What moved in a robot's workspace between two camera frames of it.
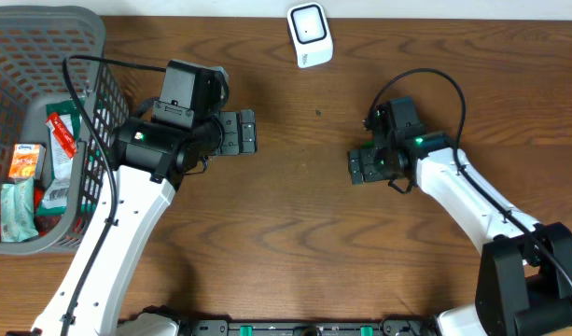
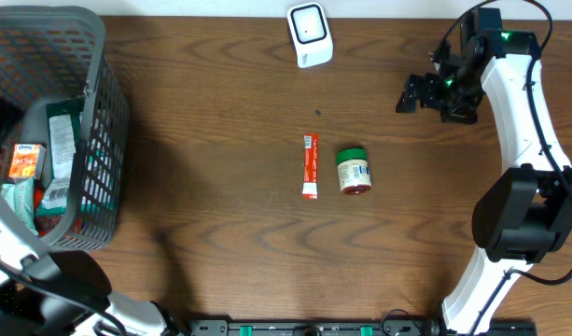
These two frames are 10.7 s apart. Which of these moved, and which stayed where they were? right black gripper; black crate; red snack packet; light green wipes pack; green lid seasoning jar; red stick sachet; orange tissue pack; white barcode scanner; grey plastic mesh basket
Moved: red stick sachet; green lid seasoning jar; right black gripper
Stayed: black crate; grey plastic mesh basket; red snack packet; light green wipes pack; orange tissue pack; white barcode scanner
